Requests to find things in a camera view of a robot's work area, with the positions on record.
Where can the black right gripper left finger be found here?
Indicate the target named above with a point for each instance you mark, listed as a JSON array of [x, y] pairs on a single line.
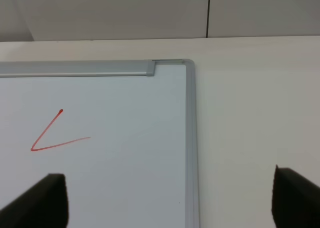
[[43, 205]]

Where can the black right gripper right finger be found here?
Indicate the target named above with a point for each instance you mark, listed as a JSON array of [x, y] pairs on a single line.
[[295, 200]]

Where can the white aluminium-framed whiteboard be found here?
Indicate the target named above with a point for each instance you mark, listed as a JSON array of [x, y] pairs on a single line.
[[124, 134]]

